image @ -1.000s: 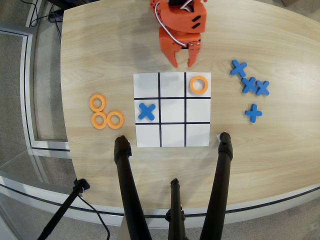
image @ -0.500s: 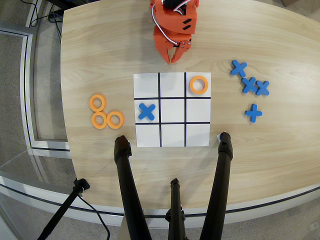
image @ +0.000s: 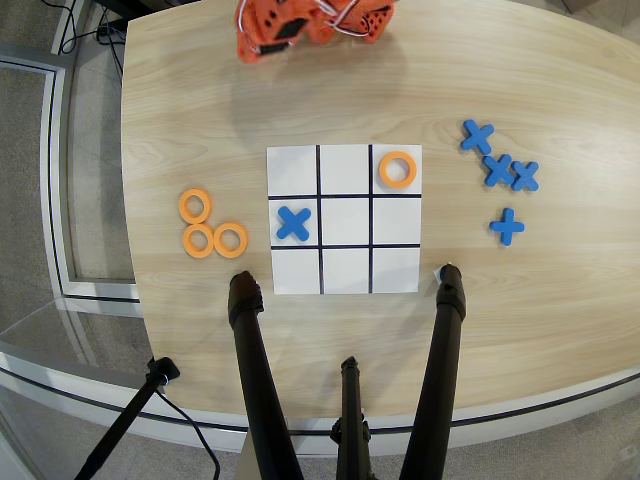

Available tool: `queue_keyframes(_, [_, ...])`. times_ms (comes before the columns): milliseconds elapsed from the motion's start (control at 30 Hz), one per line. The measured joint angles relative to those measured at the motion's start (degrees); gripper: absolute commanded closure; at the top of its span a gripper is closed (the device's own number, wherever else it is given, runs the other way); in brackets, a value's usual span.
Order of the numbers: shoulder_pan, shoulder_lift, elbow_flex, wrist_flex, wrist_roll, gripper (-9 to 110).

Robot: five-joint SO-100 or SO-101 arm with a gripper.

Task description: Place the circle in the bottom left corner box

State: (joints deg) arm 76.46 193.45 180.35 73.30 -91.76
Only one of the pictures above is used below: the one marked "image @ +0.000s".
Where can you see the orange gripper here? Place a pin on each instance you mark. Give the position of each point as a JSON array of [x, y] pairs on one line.
[[264, 51]]

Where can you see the blue foam cross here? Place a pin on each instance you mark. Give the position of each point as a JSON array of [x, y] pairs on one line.
[[478, 136], [507, 226], [293, 223], [525, 176], [498, 170]]

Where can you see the white tic-tac-toe grid sheet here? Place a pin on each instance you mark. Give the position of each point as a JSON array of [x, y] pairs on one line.
[[345, 235]]

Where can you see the small white sticker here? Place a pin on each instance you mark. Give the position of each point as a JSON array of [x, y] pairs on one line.
[[436, 275]]

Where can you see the short black tripod leg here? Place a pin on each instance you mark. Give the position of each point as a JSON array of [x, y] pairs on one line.
[[352, 425]]

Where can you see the thin black stand pole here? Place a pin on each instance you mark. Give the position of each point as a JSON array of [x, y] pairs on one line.
[[125, 420]]

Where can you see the grey metal partition frame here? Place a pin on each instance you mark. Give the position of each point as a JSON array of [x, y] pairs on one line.
[[52, 175]]

